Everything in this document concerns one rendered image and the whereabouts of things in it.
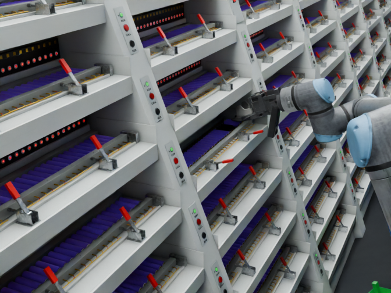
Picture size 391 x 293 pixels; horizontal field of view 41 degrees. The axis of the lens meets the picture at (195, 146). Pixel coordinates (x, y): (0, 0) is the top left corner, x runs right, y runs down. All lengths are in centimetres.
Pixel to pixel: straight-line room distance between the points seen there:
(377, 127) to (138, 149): 58
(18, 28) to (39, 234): 41
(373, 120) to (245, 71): 80
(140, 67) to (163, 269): 54
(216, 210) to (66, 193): 68
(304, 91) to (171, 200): 65
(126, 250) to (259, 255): 70
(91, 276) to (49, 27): 55
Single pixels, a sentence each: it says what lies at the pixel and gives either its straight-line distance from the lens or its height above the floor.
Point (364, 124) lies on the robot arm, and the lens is 127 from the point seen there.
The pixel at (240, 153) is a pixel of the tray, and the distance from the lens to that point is 176.
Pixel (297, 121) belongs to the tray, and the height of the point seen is 75.
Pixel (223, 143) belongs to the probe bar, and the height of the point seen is 93.
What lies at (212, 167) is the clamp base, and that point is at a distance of 161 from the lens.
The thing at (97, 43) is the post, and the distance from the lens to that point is 139.
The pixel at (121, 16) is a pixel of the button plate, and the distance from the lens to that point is 138.
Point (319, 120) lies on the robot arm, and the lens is 182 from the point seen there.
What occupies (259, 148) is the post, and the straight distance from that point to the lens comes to 205.
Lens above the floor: 133
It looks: 12 degrees down
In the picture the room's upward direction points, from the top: 20 degrees counter-clockwise
